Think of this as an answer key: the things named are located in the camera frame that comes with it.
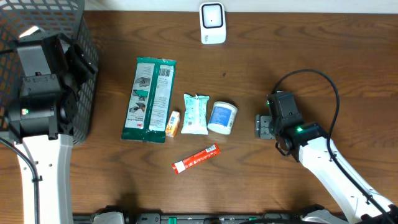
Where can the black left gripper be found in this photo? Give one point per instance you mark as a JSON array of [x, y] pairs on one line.
[[79, 65]]

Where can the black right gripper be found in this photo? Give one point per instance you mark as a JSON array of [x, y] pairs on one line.
[[262, 126]]

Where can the white blue label jar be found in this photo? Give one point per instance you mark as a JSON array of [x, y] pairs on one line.
[[222, 117]]

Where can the red snack bar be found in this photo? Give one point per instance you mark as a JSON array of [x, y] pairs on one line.
[[195, 159]]

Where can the mint green wipes pack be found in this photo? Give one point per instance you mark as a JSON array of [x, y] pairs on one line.
[[194, 121]]

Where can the green white 3M package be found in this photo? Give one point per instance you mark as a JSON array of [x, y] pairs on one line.
[[148, 109]]

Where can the orange Kleenex tissue pack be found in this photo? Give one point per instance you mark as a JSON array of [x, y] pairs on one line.
[[172, 125]]

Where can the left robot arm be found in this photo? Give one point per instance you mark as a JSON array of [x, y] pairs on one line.
[[43, 120]]

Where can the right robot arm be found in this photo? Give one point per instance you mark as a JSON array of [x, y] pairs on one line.
[[310, 145]]

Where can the white barcode scanner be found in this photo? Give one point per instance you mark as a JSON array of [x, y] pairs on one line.
[[212, 23]]

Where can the grey plastic mesh basket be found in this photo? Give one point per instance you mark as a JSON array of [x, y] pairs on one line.
[[63, 16]]

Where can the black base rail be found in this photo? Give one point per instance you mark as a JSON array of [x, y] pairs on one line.
[[113, 214]]

